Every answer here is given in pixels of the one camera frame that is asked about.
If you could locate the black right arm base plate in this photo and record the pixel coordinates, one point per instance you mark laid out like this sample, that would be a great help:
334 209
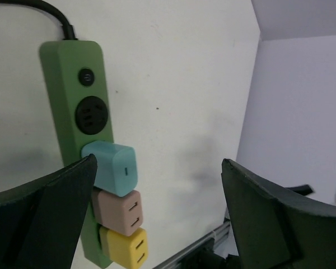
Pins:
203 256

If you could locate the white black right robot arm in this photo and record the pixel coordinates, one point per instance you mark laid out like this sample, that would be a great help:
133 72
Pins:
322 192

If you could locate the green power strip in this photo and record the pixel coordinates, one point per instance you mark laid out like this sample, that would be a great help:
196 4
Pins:
75 80

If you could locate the light blue plug adapter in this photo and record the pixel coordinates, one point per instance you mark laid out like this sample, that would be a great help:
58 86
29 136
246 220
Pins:
116 167

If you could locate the yellow plug adapter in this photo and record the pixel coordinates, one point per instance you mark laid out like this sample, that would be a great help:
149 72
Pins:
127 251

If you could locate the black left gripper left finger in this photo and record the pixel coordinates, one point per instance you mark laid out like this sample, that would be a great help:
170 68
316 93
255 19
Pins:
41 221

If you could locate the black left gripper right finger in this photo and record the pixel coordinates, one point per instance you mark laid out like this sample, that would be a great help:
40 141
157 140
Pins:
275 227

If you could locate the aluminium front rail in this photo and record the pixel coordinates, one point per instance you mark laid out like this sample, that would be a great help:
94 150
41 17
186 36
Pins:
219 234

